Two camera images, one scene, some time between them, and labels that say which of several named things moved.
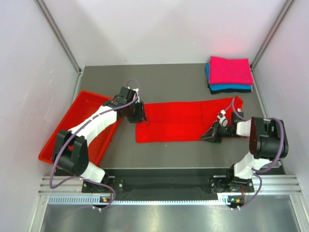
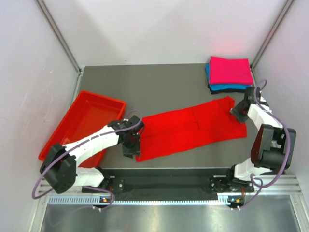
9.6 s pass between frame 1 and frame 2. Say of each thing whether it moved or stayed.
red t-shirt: moved
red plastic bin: stayed
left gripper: moved
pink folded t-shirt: stayed
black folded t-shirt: stayed
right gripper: moved
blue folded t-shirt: stayed
